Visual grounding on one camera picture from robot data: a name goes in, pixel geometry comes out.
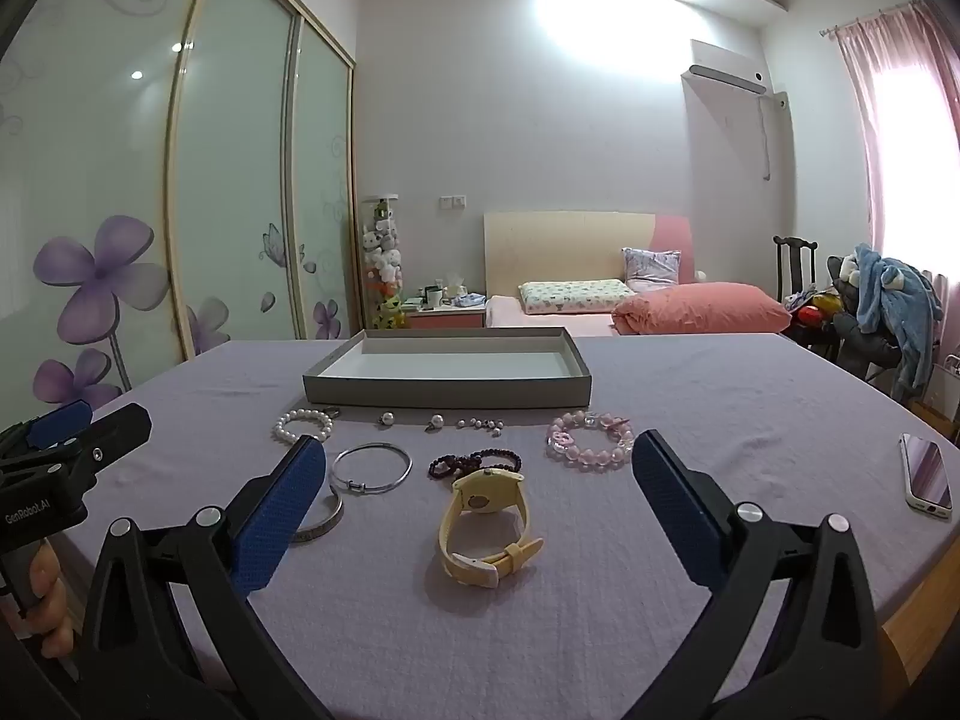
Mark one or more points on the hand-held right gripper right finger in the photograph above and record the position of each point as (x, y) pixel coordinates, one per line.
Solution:
(675, 517)

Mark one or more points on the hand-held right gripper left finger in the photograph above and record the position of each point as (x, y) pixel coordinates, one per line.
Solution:
(270, 517)

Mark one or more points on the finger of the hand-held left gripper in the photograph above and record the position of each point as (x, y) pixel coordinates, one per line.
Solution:
(112, 431)
(56, 420)

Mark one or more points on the wide silver cuff bangle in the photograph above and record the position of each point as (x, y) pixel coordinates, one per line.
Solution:
(331, 521)

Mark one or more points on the thin silver bangle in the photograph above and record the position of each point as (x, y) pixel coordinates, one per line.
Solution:
(360, 487)

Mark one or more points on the grey cardboard tray box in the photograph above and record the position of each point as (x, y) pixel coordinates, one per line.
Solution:
(450, 360)

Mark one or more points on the person's left hand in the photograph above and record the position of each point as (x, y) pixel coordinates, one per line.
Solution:
(49, 604)

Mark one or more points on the salmon folded duvet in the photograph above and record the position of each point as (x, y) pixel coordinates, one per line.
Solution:
(697, 309)

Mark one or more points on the white patterned pillow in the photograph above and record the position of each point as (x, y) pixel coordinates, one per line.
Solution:
(574, 296)

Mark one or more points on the lilac patterned pillow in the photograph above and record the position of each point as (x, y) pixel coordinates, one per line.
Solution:
(651, 268)

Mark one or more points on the colourful toys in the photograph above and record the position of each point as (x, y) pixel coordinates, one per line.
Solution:
(814, 307)

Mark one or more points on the white smartphone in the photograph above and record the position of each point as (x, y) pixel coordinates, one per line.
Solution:
(926, 472)

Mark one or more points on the dark grey chair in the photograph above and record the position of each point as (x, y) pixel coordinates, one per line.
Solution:
(851, 330)

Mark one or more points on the pink and wood nightstand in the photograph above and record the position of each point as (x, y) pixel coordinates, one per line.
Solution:
(442, 317)

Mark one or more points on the dark and white mug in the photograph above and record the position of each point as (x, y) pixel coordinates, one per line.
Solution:
(433, 298)

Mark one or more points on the clear tube of plush toys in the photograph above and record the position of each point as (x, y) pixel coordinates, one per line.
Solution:
(382, 262)

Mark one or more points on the dark wooden chair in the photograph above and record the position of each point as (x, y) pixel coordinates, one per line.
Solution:
(793, 259)

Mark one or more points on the floral sliding door wardrobe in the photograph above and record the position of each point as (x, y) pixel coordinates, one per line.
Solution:
(225, 165)

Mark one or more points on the pink bed with wooden headboard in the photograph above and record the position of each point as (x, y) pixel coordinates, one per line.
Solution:
(555, 247)

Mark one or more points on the light blue cloth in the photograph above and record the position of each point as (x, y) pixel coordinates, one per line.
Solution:
(471, 300)

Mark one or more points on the tissue box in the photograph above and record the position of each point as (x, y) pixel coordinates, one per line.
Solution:
(458, 289)

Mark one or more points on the blue plush garment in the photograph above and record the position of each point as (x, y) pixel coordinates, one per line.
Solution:
(896, 292)

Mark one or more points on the white air conditioner pipe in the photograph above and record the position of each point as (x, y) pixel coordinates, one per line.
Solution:
(780, 109)

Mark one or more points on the pink curtain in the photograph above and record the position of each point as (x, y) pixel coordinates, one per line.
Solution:
(870, 127)

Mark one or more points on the white air conditioner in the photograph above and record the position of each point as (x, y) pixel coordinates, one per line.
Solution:
(724, 67)

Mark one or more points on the curtain rod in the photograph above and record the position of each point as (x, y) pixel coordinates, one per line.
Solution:
(862, 21)

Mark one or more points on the white wall switch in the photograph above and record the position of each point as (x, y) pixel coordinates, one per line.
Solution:
(452, 201)

